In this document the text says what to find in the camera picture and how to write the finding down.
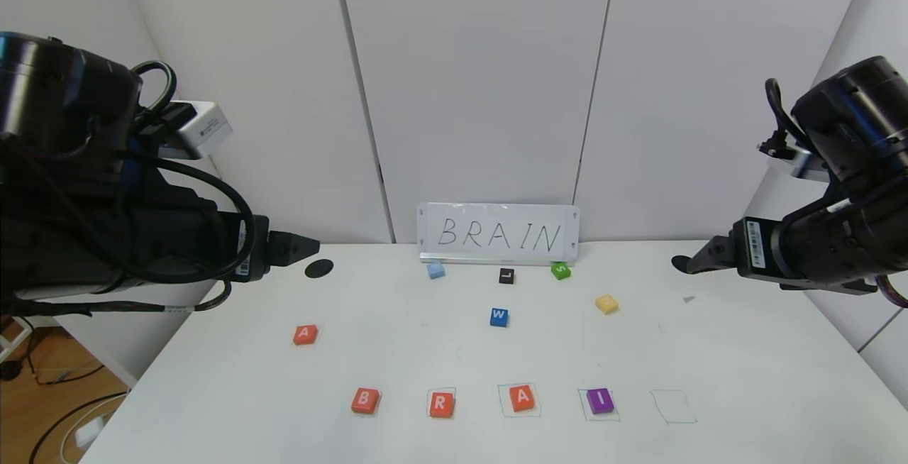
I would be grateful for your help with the purple block letter I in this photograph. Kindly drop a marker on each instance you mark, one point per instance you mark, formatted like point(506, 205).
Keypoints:
point(600, 400)

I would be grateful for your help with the orange block letter A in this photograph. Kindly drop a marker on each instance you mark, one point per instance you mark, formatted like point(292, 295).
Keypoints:
point(305, 335)
point(521, 398)

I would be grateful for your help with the green block letter S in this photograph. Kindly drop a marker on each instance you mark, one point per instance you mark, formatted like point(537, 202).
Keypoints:
point(560, 271)

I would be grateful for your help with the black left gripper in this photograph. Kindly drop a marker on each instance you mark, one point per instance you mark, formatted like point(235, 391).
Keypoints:
point(250, 245)

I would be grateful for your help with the black table grommet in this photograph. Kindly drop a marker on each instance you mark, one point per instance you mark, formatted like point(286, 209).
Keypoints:
point(677, 263)
point(320, 269)

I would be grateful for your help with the white BRAIN whiteboard sign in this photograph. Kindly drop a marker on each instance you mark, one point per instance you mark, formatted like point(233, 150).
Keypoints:
point(496, 237)

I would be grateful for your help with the yellow letter block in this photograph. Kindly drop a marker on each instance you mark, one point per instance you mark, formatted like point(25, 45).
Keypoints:
point(606, 304)

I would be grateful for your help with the white power adapter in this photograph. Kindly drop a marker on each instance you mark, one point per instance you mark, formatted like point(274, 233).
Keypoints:
point(89, 433)

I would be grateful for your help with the black block letter L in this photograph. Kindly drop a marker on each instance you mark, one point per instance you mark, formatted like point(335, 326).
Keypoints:
point(506, 277)

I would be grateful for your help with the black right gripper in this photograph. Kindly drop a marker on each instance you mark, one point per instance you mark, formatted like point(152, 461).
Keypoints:
point(755, 245)

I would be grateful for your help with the light blue letter block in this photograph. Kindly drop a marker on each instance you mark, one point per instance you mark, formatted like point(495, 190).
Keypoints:
point(436, 270)

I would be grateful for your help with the orange block letter R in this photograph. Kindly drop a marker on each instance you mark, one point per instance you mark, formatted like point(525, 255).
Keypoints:
point(440, 404)

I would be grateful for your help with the blue block letter W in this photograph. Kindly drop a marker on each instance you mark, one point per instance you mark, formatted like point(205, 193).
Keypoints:
point(499, 317)

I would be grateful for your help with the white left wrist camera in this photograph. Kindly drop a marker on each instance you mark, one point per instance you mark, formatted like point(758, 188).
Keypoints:
point(206, 127)

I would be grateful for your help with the orange block letter B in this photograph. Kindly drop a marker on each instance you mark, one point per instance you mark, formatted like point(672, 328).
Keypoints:
point(365, 400)

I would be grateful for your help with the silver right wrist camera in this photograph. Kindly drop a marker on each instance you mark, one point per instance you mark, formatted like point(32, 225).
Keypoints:
point(809, 164)

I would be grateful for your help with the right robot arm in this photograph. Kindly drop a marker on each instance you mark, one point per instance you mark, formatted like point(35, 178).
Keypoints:
point(858, 116)

